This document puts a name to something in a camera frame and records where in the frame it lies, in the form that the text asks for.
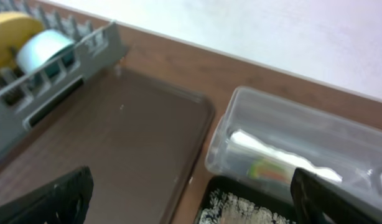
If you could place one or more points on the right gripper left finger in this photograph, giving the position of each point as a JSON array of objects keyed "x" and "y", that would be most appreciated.
[{"x": 63, "y": 200}]

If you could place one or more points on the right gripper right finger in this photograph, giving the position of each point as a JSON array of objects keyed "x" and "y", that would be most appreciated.
[{"x": 319, "y": 201}]

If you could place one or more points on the green orange snack wrapper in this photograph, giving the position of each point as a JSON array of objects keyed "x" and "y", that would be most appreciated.
[{"x": 264, "y": 168}]

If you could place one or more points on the rice and food scraps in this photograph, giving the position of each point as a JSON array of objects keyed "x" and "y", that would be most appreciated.
[{"x": 228, "y": 208}]

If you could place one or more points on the white tissue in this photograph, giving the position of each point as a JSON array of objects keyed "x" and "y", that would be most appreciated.
[{"x": 246, "y": 143}]

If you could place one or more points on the light blue bowl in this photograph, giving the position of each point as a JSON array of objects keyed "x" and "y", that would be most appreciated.
[{"x": 43, "y": 48}]

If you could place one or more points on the yellow plate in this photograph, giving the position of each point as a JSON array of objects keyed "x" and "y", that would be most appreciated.
[{"x": 16, "y": 28}]

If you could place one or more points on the black waste tray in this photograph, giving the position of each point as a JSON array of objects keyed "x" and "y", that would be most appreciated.
[{"x": 260, "y": 198}]

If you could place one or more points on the clear plastic waste bin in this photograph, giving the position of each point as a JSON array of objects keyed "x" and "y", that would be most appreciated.
[{"x": 351, "y": 149}]

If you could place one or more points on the dark brown serving tray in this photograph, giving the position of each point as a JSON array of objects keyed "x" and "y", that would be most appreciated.
[{"x": 139, "y": 136}]

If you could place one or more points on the grey plastic dish rack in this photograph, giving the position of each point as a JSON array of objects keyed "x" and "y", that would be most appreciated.
[{"x": 25, "y": 98}]

